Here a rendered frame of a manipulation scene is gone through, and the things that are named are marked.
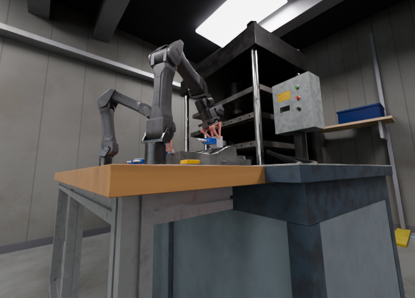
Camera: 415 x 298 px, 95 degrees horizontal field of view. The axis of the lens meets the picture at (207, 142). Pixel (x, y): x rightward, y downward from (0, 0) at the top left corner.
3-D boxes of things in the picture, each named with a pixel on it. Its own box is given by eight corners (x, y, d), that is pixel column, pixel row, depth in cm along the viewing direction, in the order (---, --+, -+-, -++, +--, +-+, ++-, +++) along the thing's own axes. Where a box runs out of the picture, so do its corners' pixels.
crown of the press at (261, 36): (257, 85, 148) (253, 15, 157) (180, 122, 252) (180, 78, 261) (312, 105, 196) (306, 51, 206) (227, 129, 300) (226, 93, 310)
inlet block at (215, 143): (199, 144, 84) (200, 132, 85) (194, 146, 88) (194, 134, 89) (222, 147, 91) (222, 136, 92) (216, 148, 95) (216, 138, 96)
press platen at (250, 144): (259, 145, 154) (259, 139, 155) (190, 156, 243) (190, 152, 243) (306, 150, 197) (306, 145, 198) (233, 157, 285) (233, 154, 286)
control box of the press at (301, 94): (331, 310, 108) (306, 69, 131) (283, 285, 132) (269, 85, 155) (346, 295, 121) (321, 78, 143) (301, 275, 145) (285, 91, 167)
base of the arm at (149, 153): (152, 147, 69) (132, 146, 64) (183, 140, 54) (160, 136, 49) (151, 169, 67) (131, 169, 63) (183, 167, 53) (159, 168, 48)
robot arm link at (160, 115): (157, 143, 65) (163, 59, 72) (173, 142, 62) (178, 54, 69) (144, 140, 59) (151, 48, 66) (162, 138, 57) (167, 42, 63)
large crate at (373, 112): (386, 121, 255) (384, 108, 258) (382, 117, 233) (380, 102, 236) (344, 128, 291) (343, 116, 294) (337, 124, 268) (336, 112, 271)
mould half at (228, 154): (180, 169, 91) (180, 141, 93) (159, 170, 112) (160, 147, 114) (251, 169, 120) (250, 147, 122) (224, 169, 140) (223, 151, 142)
